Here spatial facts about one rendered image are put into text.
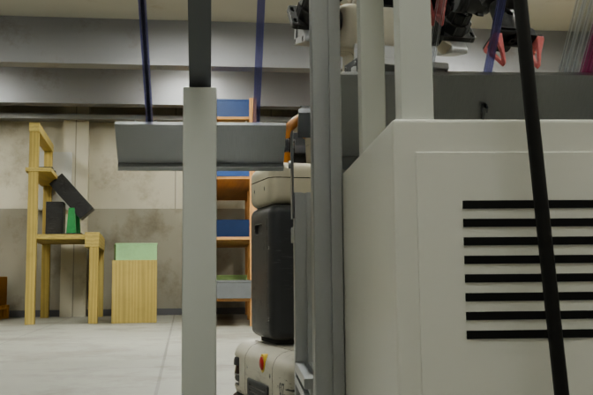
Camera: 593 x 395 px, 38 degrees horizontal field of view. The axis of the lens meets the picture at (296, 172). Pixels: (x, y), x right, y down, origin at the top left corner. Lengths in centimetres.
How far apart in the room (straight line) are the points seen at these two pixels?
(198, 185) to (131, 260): 763
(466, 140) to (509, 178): 5
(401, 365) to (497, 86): 99
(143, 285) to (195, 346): 762
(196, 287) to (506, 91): 68
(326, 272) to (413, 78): 45
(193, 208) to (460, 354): 86
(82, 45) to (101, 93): 198
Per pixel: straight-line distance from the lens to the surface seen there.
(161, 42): 862
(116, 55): 861
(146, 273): 916
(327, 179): 118
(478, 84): 167
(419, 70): 80
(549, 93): 172
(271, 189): 254
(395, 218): 76
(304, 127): 170
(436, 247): 77
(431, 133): 78
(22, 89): 1069
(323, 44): 122
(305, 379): 141
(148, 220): 1089
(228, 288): 824
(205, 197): 155
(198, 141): 156
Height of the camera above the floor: 48
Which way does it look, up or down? 7 degrees up
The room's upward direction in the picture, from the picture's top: 1 degrees counter-clockwise
